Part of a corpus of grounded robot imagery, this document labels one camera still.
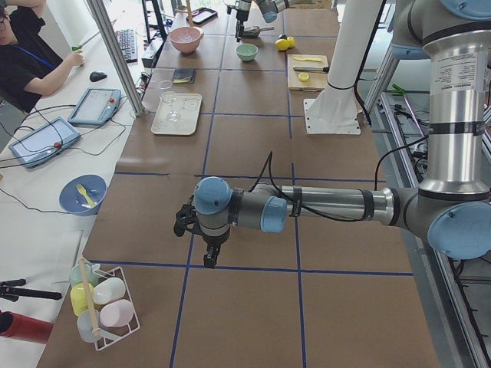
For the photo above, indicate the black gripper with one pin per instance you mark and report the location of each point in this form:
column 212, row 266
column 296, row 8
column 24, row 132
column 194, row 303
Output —
column 213, row 241
column 241, row 14

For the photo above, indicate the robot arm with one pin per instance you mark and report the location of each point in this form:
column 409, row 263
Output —
column 268, row 8
column 449, row 210

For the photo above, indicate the silver metal ice scoop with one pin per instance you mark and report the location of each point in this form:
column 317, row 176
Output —
column 255, row 31

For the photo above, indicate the mint green bowl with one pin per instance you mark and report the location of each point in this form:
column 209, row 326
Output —
column 246, row 52

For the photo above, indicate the pink bowl of ice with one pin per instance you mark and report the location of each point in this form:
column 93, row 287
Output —
column 186, row 39

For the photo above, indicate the blue bowl with fork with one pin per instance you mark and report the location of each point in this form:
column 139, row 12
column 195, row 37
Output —
column 74, row 203

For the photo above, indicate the yellow lemon back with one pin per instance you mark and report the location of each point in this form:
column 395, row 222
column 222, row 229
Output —
column 283, row 44

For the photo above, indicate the dark grey folded cloth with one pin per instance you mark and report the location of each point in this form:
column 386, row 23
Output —
column 184, row 76

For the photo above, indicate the wooden cutting board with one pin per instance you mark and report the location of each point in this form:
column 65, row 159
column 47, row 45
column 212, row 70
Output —
column 318, row 81

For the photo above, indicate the clear wine glass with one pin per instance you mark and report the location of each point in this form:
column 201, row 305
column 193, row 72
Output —
column 168, row 97

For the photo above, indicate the black keyboard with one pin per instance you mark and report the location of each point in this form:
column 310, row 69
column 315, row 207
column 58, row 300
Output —
column 127, row 40

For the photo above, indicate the cream serving tray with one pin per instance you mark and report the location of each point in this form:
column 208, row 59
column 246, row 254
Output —
column 188, row 106

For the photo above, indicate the yellow plastic fork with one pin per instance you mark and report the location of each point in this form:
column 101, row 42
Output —
column 82, row 191

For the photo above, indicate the black computer mouse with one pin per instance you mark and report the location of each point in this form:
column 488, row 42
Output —
column 96, row 76

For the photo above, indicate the far blue teach pendant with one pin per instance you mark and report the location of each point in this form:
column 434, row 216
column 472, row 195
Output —
column 96, row 107

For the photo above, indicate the blue teach pendant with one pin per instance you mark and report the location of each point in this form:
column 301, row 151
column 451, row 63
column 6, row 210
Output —
column 42, row 144
column 96, row 107

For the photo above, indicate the near blue teach pendant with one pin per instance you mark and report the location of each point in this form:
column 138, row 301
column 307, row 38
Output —
column 42, row 144

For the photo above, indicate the black tripod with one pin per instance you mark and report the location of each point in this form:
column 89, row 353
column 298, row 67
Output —
column 12, row 290

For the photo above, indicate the red bottle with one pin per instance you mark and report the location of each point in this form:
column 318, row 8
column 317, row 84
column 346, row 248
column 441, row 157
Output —
column 21, row 327

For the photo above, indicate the seated person in black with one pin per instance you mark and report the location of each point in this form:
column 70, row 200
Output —
column 30, row 68

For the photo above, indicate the black handled knife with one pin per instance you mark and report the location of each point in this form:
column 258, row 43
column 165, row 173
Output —
column 312, row 69

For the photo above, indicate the white wire cup rack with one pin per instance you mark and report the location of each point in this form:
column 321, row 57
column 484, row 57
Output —
column 102, row 304

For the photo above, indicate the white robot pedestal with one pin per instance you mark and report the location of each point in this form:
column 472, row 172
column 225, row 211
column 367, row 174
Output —
column 334, row 111

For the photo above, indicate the aluminium frame post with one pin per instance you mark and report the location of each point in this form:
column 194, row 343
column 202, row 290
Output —
column 102, row 20

